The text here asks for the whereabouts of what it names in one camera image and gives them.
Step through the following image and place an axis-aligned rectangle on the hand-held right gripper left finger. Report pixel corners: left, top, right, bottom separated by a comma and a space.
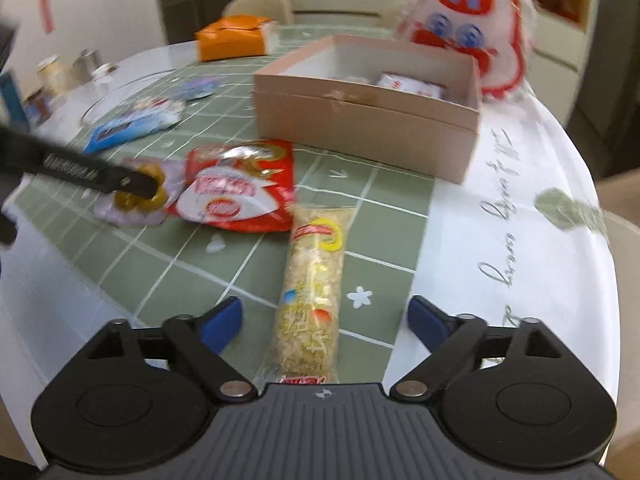
80, 296, 258, 406

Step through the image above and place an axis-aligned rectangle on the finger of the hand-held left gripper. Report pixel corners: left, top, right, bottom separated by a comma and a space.
100, 162, 157, 200

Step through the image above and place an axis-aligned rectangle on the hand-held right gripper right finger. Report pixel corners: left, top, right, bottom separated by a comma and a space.
390, 296, 571, 403

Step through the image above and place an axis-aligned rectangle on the clear packet of yellow candies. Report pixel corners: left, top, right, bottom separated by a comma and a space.
95, 157, 183, 226

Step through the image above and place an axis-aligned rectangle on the blue snack packet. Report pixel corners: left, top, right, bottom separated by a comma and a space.
82, 109, 183, 156

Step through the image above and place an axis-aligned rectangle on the long rice cracker packet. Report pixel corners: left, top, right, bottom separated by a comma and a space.
252, 202, 361, 386

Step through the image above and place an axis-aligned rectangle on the small purple snack packet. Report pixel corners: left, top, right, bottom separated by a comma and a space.
177, 77, 221, 99

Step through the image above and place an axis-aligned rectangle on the pink cardboard box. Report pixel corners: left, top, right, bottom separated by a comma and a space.
252, 35, 483, 183

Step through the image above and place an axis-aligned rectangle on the white red snack packet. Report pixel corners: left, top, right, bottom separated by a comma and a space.
377, 72, 446, 101

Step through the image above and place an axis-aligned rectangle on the dark jar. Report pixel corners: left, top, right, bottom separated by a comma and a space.
22, 90, 51, 121

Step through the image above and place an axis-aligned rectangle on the tall lidded jar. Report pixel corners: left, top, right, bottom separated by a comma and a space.
37, 57, 66, 93

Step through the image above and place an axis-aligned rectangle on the orange paper box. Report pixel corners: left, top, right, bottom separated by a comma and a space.
195, 14, 278, 63

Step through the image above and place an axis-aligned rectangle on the beige dining chair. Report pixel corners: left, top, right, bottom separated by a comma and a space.
222, 0, 293, 26
595, 175, 640, 461

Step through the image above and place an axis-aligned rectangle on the rabbit-shaped clear bag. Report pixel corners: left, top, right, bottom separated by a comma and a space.
395, 0, 538, 101

